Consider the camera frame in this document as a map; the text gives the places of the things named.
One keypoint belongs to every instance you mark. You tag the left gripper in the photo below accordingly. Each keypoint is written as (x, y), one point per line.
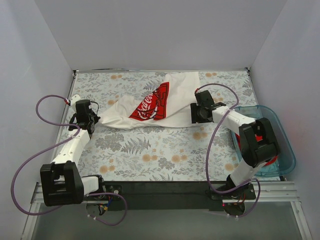
(90, 120)

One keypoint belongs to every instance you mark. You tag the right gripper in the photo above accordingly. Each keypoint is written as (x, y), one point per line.
(194, 113)

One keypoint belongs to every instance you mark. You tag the white t-shirt red print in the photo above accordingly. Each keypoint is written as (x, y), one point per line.
(167, 106)

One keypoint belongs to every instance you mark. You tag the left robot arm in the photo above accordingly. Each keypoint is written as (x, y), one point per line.
(60, 180)

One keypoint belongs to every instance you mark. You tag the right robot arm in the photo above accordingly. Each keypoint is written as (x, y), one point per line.
(234, 121)

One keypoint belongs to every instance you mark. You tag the floral patterned table mat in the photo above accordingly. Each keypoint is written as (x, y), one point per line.
(148, 153)

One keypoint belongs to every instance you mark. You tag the teal plastic bin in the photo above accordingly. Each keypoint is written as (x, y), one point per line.
(286, 160)

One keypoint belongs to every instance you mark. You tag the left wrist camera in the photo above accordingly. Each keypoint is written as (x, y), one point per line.
(72, 101)

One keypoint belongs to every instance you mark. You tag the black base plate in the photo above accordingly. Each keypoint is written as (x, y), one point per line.
(174, 195)

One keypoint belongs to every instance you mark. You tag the aluminium frame rail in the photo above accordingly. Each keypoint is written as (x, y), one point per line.
(275, 214)

